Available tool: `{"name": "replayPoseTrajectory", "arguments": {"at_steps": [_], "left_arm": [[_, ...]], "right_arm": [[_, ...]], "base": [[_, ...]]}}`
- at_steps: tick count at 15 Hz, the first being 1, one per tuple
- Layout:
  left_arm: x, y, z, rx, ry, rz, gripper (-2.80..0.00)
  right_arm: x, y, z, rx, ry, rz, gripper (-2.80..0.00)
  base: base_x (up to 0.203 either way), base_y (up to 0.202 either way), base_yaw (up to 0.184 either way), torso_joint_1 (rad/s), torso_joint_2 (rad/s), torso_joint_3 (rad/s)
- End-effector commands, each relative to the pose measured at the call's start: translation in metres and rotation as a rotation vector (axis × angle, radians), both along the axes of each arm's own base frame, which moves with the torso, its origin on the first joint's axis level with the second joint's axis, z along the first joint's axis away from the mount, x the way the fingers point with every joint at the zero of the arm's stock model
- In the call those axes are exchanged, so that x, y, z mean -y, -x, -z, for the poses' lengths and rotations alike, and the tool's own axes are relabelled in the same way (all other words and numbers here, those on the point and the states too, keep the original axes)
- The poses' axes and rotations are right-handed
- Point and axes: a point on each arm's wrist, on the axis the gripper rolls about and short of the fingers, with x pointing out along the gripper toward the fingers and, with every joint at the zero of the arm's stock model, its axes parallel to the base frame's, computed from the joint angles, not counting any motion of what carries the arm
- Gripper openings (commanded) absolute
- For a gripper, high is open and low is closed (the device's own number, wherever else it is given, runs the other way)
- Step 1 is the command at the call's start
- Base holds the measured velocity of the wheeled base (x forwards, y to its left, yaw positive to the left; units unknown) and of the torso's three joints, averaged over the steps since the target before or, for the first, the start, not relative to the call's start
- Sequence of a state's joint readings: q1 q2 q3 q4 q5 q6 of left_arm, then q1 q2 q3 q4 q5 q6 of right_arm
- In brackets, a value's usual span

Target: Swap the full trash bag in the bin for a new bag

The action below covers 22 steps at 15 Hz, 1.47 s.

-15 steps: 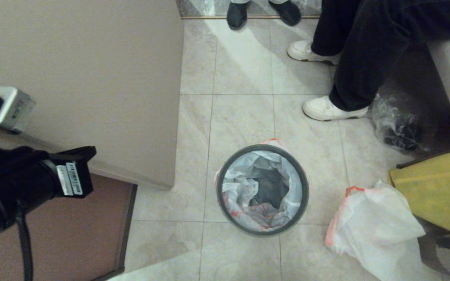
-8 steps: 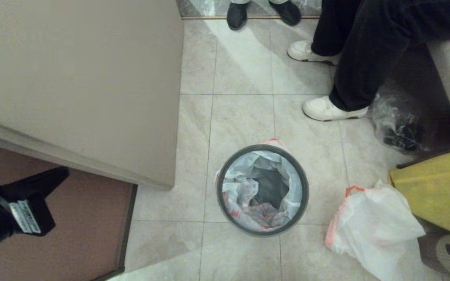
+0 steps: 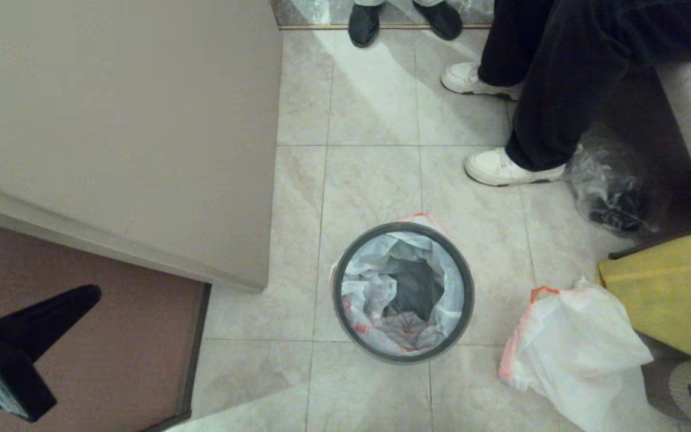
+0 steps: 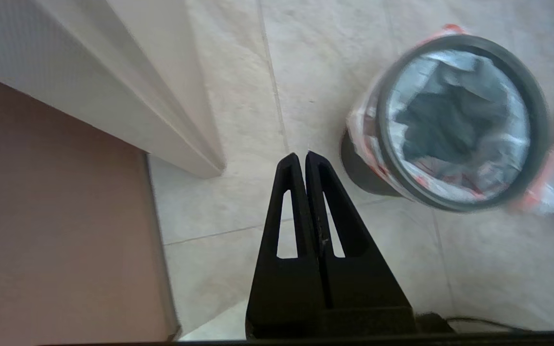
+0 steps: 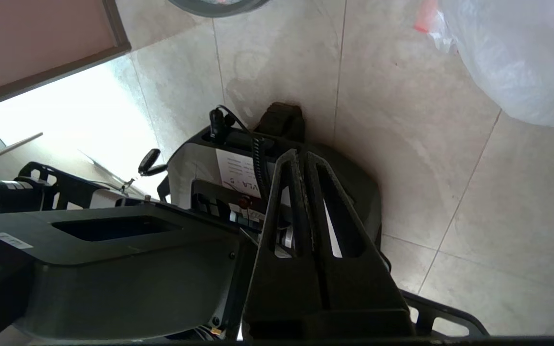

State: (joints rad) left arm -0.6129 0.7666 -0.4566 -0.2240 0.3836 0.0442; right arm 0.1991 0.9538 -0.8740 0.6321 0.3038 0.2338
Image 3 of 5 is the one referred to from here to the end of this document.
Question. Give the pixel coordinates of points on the grey ribbed rounded object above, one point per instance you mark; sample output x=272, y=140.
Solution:
x=675, y=390

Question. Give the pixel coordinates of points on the clear plastic bag dark contents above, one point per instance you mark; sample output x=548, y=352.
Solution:
x=606, y=186

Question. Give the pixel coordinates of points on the yellow bag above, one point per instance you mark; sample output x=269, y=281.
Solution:
x=663, y=294

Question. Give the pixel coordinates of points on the translucent red-print trash bag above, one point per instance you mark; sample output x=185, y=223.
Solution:
x=579, y=354

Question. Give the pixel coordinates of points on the dark slip-on shoe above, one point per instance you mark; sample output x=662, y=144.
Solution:
x=441, y=18
x=364, y=24

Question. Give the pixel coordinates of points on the person's leg in black trousers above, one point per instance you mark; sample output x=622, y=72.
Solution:
x=507, y=42
x=561, y=90

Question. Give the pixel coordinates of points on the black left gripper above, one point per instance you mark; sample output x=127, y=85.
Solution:
x=3, y=378

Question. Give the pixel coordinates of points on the white sneaker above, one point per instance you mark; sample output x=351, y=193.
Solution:
x=465, y=79
x=498, y=169

